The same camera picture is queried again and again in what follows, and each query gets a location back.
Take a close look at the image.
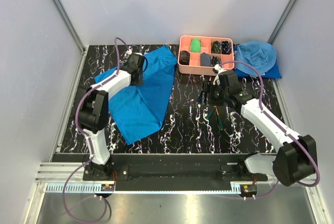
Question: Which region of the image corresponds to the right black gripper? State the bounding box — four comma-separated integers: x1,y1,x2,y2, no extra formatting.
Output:
196,80,229,107

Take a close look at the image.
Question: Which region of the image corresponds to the gold fork green handle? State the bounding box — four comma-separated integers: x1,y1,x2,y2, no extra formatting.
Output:
214,106,223,131

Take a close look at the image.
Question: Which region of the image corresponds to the gold spoon green handle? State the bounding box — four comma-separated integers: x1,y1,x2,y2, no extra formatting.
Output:
207,106,217,120

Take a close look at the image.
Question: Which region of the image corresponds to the blue cloth napkin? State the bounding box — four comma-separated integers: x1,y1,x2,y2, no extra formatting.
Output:
109,45,177,145

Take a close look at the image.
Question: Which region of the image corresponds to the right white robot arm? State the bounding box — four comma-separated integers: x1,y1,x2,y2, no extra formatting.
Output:
198,70,320,186

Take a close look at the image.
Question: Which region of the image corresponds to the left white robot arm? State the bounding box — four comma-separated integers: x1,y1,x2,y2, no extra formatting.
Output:
75,53,148,180

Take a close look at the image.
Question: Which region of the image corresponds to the dark floral rolled tie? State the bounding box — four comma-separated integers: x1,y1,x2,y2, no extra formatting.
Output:
211,55,222,67

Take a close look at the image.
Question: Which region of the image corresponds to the grey rolled cloth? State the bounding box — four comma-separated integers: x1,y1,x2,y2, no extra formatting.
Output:
200,53,211,67

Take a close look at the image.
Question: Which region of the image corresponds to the green patterned rolled tie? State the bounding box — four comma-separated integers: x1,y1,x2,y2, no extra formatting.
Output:
211,41,221,54

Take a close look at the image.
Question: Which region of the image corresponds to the navy dotted rolled tie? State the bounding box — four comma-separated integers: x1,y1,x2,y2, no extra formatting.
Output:
221,41,232,55

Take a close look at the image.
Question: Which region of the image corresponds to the pink compartment tray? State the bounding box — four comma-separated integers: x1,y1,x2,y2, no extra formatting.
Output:
178,35,234,76

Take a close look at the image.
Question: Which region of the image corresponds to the light blue bucket hat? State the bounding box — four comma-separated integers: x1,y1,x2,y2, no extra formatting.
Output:
234,41,277,76

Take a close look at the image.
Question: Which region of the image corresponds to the dark patterned rolled tie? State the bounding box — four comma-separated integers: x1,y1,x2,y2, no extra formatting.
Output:
179,50,190,65

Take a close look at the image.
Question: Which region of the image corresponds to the blue folded cloth bag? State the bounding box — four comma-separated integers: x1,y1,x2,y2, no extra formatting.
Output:
234,63,282,79

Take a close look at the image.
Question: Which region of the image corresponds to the green rolled cloth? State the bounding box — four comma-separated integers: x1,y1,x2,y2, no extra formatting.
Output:
190,38,201,53

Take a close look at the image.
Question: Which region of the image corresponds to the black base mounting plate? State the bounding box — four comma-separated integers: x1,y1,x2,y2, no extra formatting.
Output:
83,154,268,193

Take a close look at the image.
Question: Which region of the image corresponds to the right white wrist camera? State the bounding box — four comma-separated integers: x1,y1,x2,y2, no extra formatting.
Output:
213,64,226,85

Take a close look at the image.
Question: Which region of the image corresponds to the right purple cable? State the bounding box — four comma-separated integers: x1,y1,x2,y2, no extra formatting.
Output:
218,61,321,187

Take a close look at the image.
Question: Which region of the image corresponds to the left aluminium frame post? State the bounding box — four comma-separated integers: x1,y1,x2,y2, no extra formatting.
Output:
38,0,88,54

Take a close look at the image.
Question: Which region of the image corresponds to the aluminium frame post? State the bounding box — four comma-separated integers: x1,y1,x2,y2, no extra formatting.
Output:
267,0,298,45
38,0,88,54

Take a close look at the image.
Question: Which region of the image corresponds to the right aluminium frame post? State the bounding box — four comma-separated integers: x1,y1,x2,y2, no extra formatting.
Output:
267,0,298,45

